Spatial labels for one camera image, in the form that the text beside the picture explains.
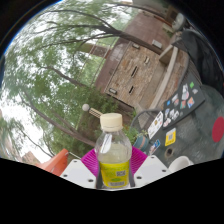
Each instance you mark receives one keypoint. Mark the wall lantern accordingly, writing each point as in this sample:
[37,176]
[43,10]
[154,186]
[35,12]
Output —
[113,91]
[135,46]

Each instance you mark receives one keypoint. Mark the orange parasol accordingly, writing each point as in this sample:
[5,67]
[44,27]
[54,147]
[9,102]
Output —
[55,163]

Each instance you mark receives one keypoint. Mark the leaning slender tree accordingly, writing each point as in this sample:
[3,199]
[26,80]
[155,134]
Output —
[56,125]

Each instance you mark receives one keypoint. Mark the yellow card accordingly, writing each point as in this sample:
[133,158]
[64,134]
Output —
[170,137]

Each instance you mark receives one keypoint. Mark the large dark forked tree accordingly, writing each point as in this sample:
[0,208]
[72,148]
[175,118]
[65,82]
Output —
[133,37]

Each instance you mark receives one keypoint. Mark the clear bottle with yellow label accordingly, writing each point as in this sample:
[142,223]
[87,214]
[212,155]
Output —
[113,166]

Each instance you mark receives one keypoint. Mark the blue sticker card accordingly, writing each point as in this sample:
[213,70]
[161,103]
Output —
[154,147]

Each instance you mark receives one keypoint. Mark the grey wicker chair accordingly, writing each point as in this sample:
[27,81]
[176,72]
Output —
[140,116]

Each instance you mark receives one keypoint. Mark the black laptop with stickers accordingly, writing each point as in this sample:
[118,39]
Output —
[183,100]

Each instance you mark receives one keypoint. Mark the wooden lamp post with globe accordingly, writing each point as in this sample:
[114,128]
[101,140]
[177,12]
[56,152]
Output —
[95,112]

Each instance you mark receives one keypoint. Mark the white sticker sheet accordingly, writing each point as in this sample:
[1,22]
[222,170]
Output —
[155,125]

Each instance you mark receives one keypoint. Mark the grey wall box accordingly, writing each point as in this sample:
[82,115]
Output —
[157,43]

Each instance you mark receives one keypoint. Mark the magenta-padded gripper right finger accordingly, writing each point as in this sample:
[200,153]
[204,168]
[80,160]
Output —
[140,160]

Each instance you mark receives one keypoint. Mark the potted plant in teal pot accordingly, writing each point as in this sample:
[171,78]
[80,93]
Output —
[141,142]

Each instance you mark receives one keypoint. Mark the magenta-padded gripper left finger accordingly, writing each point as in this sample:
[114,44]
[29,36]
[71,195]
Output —
[88,161]

